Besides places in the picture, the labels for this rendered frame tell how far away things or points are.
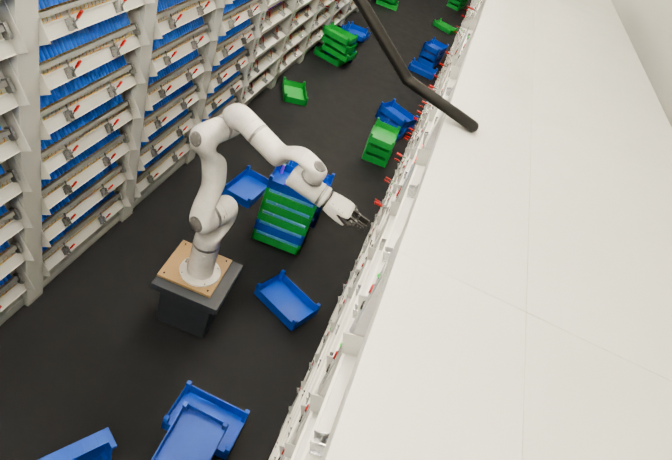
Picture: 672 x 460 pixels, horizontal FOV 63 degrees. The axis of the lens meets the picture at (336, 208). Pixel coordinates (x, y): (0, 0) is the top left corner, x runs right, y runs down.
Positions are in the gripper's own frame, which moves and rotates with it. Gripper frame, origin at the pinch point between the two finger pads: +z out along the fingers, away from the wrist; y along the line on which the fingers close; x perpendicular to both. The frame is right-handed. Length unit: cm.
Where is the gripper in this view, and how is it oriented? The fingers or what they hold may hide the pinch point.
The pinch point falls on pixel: (361, 223)
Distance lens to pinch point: 200.3
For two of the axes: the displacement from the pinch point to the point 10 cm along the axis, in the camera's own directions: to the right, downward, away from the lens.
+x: 4.9, -6.4, -5.9
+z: 8.2, 5.7, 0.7
